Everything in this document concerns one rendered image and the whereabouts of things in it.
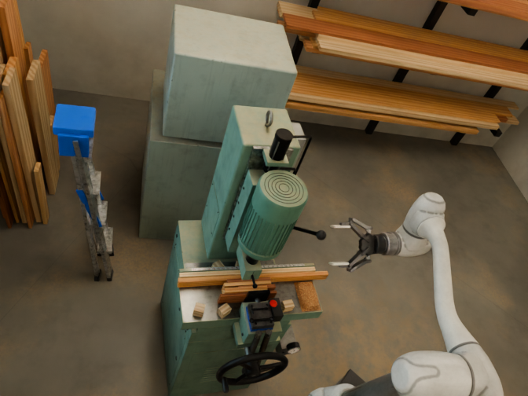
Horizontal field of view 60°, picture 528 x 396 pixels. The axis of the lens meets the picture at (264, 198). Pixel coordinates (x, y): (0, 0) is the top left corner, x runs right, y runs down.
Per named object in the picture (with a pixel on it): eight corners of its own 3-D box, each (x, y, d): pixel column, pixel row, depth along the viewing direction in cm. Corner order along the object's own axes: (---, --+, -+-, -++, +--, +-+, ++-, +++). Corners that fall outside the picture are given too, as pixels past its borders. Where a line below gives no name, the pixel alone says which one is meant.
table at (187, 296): (181, 353, 173) (184, 346, 169) (174, 283, 192) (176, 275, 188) (325, 339, 194) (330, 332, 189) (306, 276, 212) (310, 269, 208)
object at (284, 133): (262, 176, 159) (276, 141, 147) (257, 159, 164) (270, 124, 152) (283, 177, 162) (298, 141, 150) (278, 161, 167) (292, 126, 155)
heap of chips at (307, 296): (302, 311, 192) (305, 307, 190) (293, 282, 201) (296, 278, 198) (320, 309, 195) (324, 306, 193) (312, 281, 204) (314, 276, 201)
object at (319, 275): (177, 287, 184) (178, 282, 181) (177, 283, 185) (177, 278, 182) (325, 279, 207) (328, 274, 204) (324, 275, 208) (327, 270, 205)
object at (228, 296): (218, 304, 184) (220, 296, 180) (217, 301, 185) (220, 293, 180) (273, 300, 192) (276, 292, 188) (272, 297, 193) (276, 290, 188)
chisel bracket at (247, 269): (240, 282, 184) (245, 271, 178) (234, 253, 192) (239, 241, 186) (258, 281, 186) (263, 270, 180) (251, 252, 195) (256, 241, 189)
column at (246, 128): (205, 259, 208) (242, 144, 157) (199, 221, 222) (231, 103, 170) (252, 258, 216) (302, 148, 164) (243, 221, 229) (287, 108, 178)
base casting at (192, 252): (187, 342, 190) (190, 333, 183) (174, 231, 225) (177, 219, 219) (286, 333, 205) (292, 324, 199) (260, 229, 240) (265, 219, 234)
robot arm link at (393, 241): (386, 230, 180) (374, 230, 178) (401, 232, 171) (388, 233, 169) (386, 253, 180) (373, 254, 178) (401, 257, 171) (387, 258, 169)
